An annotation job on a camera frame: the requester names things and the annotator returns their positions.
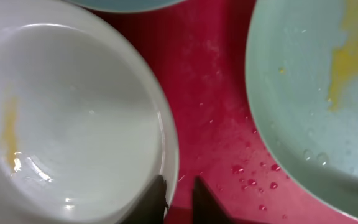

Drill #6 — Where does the red serving tray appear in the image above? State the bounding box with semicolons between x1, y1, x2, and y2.
99;1;352;223

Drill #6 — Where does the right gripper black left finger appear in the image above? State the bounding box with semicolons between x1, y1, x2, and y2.
120;175;169;224

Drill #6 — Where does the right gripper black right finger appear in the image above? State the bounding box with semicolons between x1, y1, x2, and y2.
192;176;235;224

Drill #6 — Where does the pale green plate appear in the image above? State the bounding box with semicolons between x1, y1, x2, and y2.
246;0;358;220

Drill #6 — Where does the light blue plate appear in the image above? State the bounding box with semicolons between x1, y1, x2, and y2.
66;0;184;13

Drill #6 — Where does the white plate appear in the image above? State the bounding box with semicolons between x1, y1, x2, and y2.
0;1;178;223

